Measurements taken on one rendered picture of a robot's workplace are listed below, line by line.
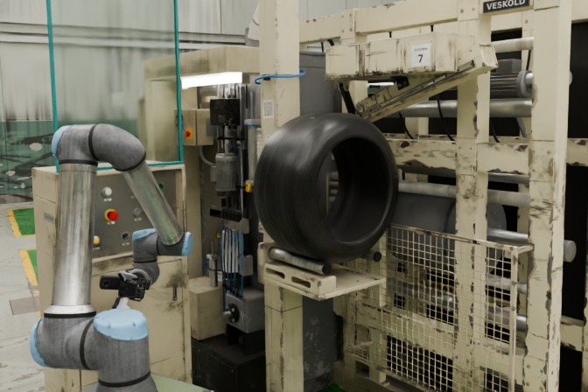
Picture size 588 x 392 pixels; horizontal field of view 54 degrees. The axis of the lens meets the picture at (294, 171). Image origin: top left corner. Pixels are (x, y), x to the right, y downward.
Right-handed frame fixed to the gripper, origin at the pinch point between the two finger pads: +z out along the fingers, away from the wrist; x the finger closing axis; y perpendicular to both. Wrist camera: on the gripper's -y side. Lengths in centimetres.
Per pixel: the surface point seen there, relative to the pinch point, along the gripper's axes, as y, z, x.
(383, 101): 81, -62, -88
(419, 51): 87, -29, -106
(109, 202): -23, -50, -22
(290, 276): 57, -38, -10
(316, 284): 68, -26, -12
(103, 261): -19.2, -44.2, 1.8
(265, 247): 45, -50, -17
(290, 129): 46, -34, -67
